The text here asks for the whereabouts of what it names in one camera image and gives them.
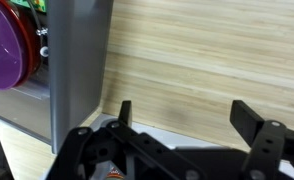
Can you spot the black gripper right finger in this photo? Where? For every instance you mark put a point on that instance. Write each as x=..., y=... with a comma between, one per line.
x=267, y=143

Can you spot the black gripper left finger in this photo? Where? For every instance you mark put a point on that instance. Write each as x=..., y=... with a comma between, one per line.
x=73, y=156

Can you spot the red labelled food can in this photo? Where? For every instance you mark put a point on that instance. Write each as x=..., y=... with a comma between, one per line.
x=115, y=174

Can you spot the white cube shelf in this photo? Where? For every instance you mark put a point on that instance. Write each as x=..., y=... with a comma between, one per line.
x=160, y=136

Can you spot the grey translucent bin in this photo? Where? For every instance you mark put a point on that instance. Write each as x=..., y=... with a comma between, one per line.
x=75, y=66

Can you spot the purple plastic bowl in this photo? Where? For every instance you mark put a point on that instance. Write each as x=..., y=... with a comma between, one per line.
x=2, y=46

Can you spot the green vegetables box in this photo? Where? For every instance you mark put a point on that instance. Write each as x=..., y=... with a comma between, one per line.
x=37, y=4

